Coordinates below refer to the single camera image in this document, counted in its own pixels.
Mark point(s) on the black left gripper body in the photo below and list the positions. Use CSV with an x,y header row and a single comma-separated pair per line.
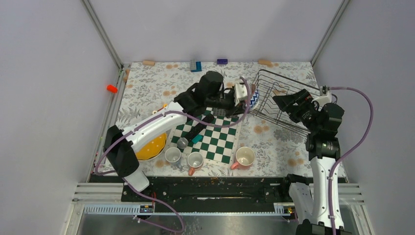
x,y
225,101

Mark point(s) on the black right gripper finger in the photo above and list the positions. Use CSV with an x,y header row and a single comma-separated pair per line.
x,y
286,103
303,96

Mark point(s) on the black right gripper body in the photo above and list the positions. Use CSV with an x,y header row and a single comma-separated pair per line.
x,y
307,114

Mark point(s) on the blue white patterned bowl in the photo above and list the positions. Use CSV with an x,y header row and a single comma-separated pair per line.
x,y
254,101

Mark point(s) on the large pink mug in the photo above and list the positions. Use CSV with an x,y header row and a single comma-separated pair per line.
x,y
244,158

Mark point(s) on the blue grey cup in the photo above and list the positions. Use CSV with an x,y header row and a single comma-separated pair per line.
x,y
173,156

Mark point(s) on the yellow orange plate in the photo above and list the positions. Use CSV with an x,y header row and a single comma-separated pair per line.
x,y
153,148

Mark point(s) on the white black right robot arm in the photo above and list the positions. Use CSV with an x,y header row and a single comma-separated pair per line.
x,y
317,208

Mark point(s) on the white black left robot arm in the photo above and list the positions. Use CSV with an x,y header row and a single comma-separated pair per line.
x,y
121,145

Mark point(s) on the grey lego baseplate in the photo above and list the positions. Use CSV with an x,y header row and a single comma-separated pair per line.
x,y
224,113

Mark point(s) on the floral table mat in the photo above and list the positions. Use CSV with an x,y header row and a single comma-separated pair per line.
x,y
220,122

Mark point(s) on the purple lego brick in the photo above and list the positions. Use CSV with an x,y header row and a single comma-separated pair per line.
x,y
222,61

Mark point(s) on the right wooden block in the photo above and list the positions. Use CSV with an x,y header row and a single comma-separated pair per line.
x,y
265,63

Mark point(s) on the wooden block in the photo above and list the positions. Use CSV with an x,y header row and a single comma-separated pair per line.
x,y
148,63
265,63

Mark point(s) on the green white chessboard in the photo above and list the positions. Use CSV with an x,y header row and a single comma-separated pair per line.
x,y
216,144

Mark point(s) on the teal block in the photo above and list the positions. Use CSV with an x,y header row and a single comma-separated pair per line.
x,y
197,139

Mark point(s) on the grey blue lego bricks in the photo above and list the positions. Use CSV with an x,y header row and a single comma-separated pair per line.
x,y
195,66

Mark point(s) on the black glitter microphone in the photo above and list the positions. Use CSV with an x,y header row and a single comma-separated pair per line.
x,y
188,133

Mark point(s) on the colourful lego brick toy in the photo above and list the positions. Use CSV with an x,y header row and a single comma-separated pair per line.
x,y
155,111

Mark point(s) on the left wooden block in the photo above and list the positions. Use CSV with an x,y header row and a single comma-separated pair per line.
x,y
148,63

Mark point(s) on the orange red cylinder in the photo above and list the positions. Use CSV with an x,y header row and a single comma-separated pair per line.
x,y
112,89

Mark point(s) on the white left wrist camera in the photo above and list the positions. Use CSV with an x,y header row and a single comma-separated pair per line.
x,y
240,92

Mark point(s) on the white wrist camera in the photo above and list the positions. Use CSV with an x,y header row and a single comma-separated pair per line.
x,y
324,97
240,92

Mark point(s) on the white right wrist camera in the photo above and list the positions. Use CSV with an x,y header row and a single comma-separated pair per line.
x,y
324,97

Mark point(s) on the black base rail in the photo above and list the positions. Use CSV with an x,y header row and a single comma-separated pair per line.
x,y
212,194

